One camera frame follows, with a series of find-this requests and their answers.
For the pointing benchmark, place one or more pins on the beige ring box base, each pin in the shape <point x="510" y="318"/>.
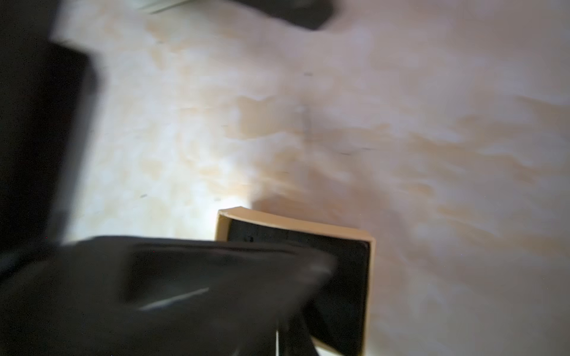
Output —
<point x="338" y="265"/>

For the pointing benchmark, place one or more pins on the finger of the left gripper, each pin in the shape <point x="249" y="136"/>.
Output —
<point x="310" y="15"/>
<point x="48" y="95"/>

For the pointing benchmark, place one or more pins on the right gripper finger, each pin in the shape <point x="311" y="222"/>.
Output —
<point x="117" y="295"/>

